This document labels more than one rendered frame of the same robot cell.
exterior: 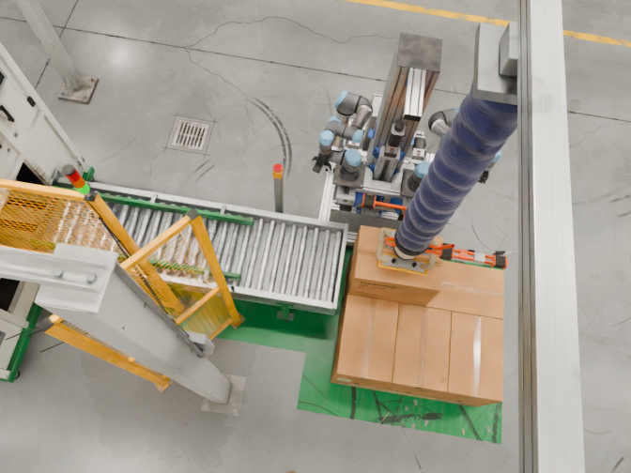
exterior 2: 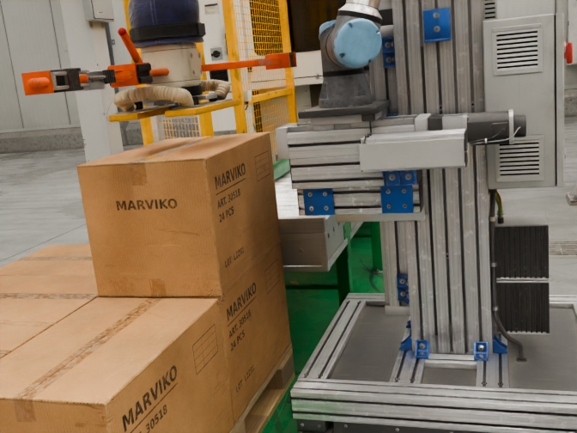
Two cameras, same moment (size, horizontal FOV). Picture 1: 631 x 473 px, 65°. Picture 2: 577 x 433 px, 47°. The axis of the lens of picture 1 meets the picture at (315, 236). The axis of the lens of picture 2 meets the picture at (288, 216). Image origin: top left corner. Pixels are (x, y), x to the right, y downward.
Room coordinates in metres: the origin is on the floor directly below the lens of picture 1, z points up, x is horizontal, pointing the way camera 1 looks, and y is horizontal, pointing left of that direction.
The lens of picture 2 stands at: (2.18, -2.57, 1.16)
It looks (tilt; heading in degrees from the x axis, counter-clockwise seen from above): 13 degrees down; 106
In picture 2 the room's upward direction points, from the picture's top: 6 degrees counter-clockwise
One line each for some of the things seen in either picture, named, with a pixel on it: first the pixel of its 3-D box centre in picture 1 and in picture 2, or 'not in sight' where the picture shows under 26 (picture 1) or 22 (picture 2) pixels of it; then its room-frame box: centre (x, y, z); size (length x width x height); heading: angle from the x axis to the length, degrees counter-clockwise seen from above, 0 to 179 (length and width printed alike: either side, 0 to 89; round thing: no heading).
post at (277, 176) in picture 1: (279, 201); not in sight; (1.82, 0.34, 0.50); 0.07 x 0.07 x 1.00; 88
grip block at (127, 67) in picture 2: (446, 251); (130, 75); (1.28, -0.86, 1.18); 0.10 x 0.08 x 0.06; 177
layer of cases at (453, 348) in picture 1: (418, 325); (78, 356); (0.98, -0.89, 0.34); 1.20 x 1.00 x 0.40; 88
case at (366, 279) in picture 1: (393, 267); (191, 207); (1.29, -0.60, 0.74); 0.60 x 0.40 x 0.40; 89
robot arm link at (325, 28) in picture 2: (423, 172); (342, 45); (1.84, -0.69, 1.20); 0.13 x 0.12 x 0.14; 114
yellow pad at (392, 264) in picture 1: (403, 263); (149, 107); (1.20, -0.61, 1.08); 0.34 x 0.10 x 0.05; 87
